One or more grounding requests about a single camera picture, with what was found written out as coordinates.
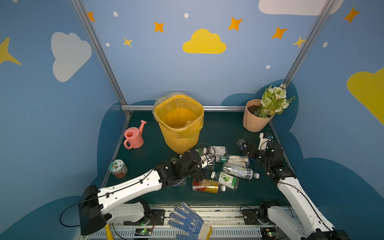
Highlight red yellow juice bottle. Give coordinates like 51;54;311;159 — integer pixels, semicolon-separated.
192;179;226;194

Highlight white label long bottle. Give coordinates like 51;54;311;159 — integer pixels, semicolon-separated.
222;163;260;180

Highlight blue cap clear bottle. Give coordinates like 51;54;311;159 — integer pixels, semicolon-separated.
237;139;247;151

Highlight lime label bottle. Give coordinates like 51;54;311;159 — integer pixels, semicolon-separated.
196;148;208;157
211;172;240;190

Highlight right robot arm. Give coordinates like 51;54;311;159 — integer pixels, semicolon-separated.
237;139;350;240

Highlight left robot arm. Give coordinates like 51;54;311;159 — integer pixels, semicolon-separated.
78;150;207;236

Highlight yellow slatted waste bin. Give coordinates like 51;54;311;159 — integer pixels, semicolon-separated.
152;92;205;154

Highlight clear yellow bin liner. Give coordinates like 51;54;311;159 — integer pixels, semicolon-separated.
152;92;205;138

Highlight blue label water bottle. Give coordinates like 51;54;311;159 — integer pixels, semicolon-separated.
202;159;216;170

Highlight grey label clear bottle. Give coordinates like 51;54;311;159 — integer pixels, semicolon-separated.
210;146;228;157

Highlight peach ribbed flower pot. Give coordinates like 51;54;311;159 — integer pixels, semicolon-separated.
243;99;273;133

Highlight white green artificial flowers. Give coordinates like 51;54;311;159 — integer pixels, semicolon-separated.
253;84;296;119

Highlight blue dotted work glove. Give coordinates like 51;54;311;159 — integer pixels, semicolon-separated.
168;202;212;240

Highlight pink plastic watering can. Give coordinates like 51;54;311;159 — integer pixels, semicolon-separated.
124;120;147;150

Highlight small round tin can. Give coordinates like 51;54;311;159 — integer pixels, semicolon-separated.
109;160;128;179

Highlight right green circuit board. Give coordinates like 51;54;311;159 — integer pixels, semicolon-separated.
261;228;278;239

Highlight green circuit board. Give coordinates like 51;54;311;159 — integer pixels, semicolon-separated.
135;229;153;237
261;228;278;239

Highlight left green circuit board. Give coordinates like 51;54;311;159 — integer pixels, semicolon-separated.
135;229;153;237

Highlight yellow toy shovel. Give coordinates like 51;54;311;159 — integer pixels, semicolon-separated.
105;225;114;240

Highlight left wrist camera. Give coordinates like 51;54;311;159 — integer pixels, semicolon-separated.
200;154;214;170

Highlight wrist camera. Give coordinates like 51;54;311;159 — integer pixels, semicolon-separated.
258;133;273;151
200;154;214;170

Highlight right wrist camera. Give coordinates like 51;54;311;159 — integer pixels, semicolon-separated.
258;133;273;151

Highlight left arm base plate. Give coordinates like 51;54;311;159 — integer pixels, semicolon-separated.
123;209;166;226

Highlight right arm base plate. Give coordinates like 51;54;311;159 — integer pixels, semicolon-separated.
240;206;275;225

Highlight aluminium frame rail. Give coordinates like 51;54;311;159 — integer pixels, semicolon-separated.
121;104;247;112

